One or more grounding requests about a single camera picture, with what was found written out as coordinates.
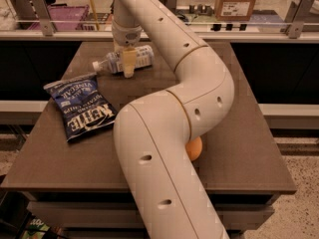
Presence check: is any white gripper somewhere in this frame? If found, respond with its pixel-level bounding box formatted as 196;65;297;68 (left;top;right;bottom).
112;20;143;78

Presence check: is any blue label plastic bottle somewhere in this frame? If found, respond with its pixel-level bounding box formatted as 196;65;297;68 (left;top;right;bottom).
92;45;154;74

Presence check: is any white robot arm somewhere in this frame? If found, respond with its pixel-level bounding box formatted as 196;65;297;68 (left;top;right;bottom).
114;0;234;239

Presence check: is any purple plastic crate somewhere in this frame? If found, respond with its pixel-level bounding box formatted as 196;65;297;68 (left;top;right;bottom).
28;4;91;32

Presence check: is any blue kettle chips bag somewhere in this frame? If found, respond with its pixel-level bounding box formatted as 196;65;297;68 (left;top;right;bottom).
44;73;118;141

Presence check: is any glass railing with metal posts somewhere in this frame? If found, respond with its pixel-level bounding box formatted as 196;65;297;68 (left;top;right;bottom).
0;0;319;44

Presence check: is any orange fruit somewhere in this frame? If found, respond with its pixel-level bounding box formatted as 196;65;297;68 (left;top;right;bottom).
185;136;202;161

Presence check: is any cardboard box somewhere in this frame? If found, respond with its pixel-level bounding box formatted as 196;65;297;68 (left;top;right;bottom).
214;0;256;21

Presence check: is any brown table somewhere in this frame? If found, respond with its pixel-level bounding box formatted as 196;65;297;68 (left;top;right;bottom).
2;42;296;239

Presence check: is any green snack package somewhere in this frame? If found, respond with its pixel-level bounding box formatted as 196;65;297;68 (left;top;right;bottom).
20;218;50;239

